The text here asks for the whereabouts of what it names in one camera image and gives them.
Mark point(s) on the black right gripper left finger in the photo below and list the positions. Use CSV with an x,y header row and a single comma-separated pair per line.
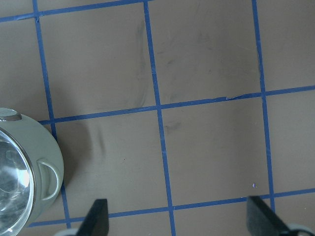
x,y
96,222

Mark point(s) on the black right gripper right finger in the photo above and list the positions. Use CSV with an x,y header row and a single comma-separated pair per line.
x,y
262,221

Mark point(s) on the glass pot lid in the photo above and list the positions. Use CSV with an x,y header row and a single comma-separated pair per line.
x,y
16,187

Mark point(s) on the pale green cooking pot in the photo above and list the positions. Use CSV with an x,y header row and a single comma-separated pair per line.
x,y
43,155

